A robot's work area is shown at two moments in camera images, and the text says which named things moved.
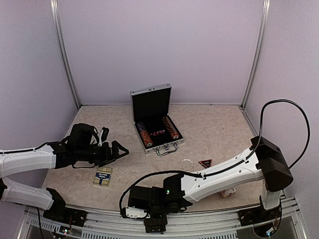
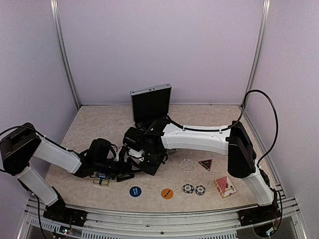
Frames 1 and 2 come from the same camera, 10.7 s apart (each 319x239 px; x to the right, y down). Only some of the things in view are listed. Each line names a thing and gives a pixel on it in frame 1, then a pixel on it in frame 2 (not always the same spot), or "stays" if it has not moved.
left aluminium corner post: x=61 y=31 stays
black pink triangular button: x=206 y=163 stays
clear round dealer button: x=186 y=164 stays
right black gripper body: x=150 y=226 -> x=153 y=162
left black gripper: x=107 y=158 -> x=122 y=172
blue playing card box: x=102 y=176 stays
